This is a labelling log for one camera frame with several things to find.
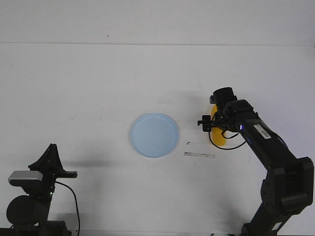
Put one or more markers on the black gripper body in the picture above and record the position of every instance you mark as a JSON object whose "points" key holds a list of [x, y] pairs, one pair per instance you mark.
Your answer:
{"points": [[45, 189], [226, 114]]}

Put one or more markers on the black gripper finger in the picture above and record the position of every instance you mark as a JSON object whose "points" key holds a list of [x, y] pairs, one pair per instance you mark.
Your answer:
{"points": [[49, 162], [208, 123]]}

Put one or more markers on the yellow corn cob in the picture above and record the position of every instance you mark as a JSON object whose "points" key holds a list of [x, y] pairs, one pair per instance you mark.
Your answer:
{"points": [[216, 135]]}

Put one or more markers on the light blue round plate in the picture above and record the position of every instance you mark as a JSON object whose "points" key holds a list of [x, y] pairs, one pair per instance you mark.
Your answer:
{"points": [[154, 135]]}

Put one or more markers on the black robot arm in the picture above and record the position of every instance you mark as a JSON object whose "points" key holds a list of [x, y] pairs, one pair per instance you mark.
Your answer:
{"points": [[28, 213], [289, 184]]}

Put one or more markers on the horizontal tape strip on table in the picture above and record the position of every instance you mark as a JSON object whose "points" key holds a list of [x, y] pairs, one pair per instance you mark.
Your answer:
{"points": [[199, 155]]}

